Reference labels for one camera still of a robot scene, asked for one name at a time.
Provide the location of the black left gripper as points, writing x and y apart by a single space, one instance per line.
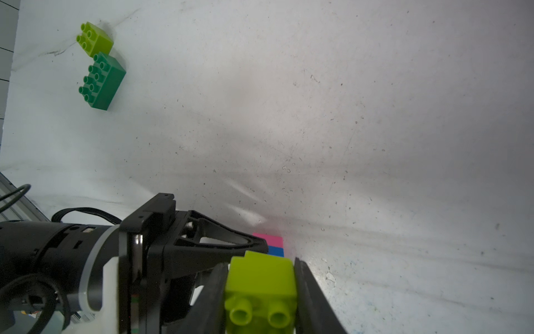
160 248

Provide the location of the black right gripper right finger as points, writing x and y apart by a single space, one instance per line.
314 313

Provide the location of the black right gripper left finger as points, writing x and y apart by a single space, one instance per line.
207 314

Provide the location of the lime small lego brick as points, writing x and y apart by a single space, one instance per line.
260 294
94 40

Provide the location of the pink small lego brick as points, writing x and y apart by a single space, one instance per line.
271 240

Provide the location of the blue small lego brick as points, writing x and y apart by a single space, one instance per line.
276 251

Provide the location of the dark green lego brick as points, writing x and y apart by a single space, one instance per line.
102 81

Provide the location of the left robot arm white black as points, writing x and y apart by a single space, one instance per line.
70 268

